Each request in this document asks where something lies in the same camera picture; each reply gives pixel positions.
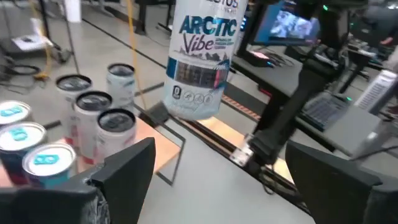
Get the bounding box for black keyboard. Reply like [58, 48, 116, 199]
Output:
[300, 91, 354, 131]

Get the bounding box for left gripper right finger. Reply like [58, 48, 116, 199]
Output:
[285, 140, 398, 224]

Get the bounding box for yellow power cable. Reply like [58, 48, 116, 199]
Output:
[126, 0, 147, 110]
[29, 0, 53, 80]

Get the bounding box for blue silver Red Bull can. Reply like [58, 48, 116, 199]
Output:
[0, 121, 47, 184]
[22, 142, 77, 189]
[0, 100, 32, 125]

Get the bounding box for white Celsius can pink patch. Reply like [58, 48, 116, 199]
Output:
[55, 73, 93, 147]
[73, 90, 113, 164]

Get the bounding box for white Celsius Arctic Vibe can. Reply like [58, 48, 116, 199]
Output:
[163, 0, 249, 121]

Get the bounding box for person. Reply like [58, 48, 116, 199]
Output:
[351, 4, 398, 47]

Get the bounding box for black mat orange stripes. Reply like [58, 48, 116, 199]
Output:
[220, 93, 262, 122]

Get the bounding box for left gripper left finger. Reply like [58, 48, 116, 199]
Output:
[0, 137, 156, 224]

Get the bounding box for wall monitor screen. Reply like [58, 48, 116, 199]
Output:
[253, 0, 321, 47]

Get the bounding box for wooden shelf black frame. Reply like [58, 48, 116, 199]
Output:
[0, 102, 187, 187]

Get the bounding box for grey side desk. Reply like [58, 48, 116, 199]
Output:
[295, 102, 398, 162]

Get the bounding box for white Celsius can blue band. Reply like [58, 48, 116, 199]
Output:
[106, 63, 136, 111]

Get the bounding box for white Celsius Peach Vibe can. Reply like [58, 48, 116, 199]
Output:
[95, 108, 137, 164]

